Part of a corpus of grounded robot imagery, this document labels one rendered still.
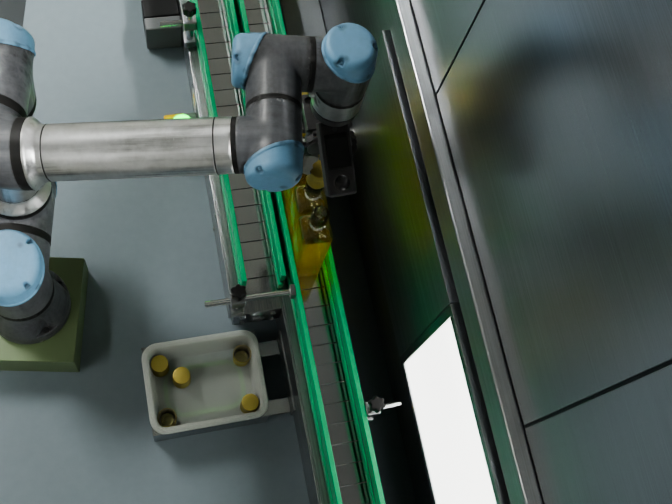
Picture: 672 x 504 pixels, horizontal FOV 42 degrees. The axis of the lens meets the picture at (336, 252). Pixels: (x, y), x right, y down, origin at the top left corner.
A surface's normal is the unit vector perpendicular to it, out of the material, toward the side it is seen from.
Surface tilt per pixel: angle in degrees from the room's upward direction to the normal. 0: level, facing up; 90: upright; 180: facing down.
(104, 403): 0
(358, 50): 0
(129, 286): 0
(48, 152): 27
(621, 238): 90
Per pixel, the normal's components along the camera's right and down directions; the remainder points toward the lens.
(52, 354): 0.13, -0.38
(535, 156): -0.97, 0.14
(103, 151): 0.00, 0.09
